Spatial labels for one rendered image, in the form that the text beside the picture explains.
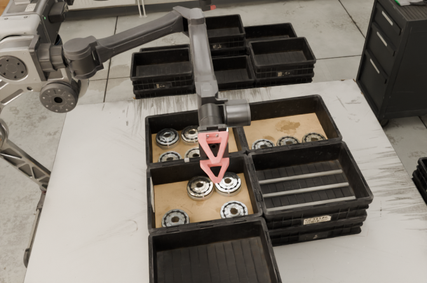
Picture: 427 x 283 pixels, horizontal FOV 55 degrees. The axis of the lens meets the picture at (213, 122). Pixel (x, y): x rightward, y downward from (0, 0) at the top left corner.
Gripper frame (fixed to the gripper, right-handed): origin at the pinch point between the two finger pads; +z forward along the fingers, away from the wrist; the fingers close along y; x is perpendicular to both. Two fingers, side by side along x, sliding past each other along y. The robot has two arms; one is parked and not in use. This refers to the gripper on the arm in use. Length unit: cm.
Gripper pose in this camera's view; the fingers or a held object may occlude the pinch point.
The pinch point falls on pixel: (216, 170)
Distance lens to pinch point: 90.4
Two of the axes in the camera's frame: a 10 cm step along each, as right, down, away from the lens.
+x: -10.0, 0.9, -0.4
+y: 0.4, 7.4, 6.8
